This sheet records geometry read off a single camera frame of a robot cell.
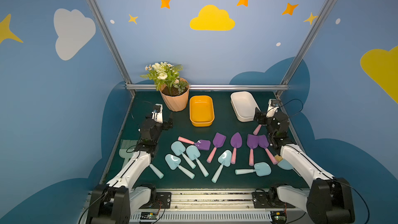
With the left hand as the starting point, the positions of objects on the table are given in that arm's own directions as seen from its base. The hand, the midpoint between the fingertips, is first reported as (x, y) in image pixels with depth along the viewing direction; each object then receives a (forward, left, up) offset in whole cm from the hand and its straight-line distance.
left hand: (162, 110), depth 82 cm
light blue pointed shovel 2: (-17, -35, -22) cm, 45 cm away
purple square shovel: (-7, -53, -21) cm, 58 cm away
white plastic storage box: (+25, -53, -23) cm, 63 cm away
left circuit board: (-45, +3, -23) cm, 51 cm away
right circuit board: (-44, -59, -25) cm, 78 cm away
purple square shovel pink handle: (-6, -32, -23) cm, 40 cm away
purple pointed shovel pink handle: (-6, -43, -23) cm, 49 cm away
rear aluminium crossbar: (+39, -31, -19) cm, 54 cm away
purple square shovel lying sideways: (-9, -22, -22) cm, 32 cm away
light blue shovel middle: (-15, -17, -22) cm, 32 cm away
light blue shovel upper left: (-11, -8, -23) cm, 27 cm away
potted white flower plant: (+26, -1, -11) cm, 29 cm away
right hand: (+4, -58, +1) cm, 58 cm away
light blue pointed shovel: (-20, -6, -22) cm, 31 cm away
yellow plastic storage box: (+16, -21, -21) cm, 34 cm away
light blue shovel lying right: (-23, -55, -22) cm, 63 cm away
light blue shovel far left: (-28, 0, -20) cm, 34 cm away
